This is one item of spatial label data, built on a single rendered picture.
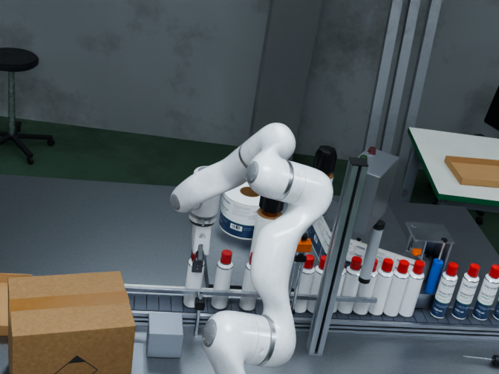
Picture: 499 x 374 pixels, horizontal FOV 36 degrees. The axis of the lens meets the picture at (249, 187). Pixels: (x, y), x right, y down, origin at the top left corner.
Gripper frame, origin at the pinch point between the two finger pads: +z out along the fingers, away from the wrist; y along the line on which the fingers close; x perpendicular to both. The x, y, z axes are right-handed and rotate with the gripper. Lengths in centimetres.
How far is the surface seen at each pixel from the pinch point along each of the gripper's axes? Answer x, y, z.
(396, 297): -66, -3, 8
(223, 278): -8.5, -2.7, 4.0
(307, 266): -34.5, -1.9, -1.6
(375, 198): -44, -18, -36
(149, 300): 13.1, 1.0, 16.4
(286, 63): -76, 270, 29
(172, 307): 5.9, -2.3, 16.4
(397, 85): -140, 235, 24
